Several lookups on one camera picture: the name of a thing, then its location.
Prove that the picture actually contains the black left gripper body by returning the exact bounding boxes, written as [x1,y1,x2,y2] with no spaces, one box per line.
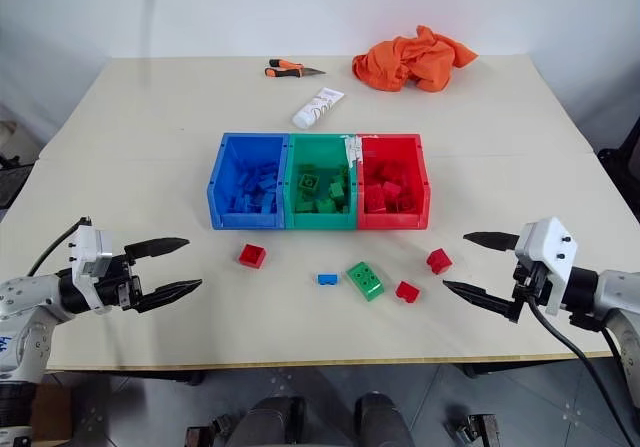
[95,249,145,314]

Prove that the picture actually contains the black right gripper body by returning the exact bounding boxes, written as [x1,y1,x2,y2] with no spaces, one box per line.
[510,260,553,324]

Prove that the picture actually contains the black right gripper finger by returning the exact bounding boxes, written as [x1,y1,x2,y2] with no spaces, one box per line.
[442,279,521,324]
[462,231,522,253]

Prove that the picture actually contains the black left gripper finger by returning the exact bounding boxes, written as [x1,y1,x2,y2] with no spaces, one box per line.
[123,237,191,264]
[136,278,204,315]

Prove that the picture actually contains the red square building block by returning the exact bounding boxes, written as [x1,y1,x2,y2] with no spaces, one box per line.
[426,247,454,275]
[237,243,268,270]
[394,280,421,305]

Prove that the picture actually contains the blue plastic bin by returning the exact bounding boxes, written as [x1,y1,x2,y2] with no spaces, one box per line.
[206,132,292,231]

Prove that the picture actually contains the large green building block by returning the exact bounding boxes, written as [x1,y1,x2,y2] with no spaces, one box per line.
[346,261,387,303]

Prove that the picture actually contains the red plastic bin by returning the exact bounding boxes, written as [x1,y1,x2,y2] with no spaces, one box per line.
[354,133,430,231]

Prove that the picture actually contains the large red building block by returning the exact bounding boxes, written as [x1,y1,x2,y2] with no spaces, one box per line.
[363,183,387,213]

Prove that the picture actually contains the black table foot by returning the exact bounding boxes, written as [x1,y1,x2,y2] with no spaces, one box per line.
[184,413,241,447]
[446,411,502,447]

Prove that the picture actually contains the brown cardboard box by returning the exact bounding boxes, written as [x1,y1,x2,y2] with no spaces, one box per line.
[29,383,75,442]

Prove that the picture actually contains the black chair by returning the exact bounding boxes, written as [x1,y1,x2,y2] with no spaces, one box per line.
[596,115,640,211]

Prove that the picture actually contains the dark rounded shape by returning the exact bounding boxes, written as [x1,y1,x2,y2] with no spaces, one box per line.
[354,390,415,447]
[238,395,307,447]

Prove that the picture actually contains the dark equipment beside table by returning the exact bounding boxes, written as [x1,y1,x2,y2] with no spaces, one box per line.
[0,111,37,211]

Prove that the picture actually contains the white tape strip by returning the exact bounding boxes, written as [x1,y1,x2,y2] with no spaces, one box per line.
[343,135,364,170]

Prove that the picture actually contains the green plastic bin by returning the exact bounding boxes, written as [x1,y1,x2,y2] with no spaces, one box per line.
[282,133,362,231]

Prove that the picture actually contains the crumpled orange cloth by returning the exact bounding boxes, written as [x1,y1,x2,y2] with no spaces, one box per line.
[351,24,480,93]

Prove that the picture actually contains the white squeeze tube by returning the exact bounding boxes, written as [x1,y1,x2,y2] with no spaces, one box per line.
[291,86,347,130]

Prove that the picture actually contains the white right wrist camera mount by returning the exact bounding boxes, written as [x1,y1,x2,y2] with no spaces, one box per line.
[514,216,579,317]

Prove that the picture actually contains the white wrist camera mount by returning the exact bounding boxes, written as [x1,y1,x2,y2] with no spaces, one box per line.
[514,216,579,317]
[69,223,114,315]

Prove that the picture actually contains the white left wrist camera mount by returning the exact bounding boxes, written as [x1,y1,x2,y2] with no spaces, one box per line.
[69,223,114,315]

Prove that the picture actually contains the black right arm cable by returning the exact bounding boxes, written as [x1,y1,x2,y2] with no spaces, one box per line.
[527,297,640,447]

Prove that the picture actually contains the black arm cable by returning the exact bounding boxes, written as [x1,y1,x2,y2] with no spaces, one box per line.
[527,297,640,447]
[26,218,91,277]

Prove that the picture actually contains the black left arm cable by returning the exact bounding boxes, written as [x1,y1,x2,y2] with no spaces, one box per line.
[26,218,91,277]

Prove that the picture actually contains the orange-handled pliers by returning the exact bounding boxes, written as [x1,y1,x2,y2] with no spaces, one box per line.
[264,58,327,79]

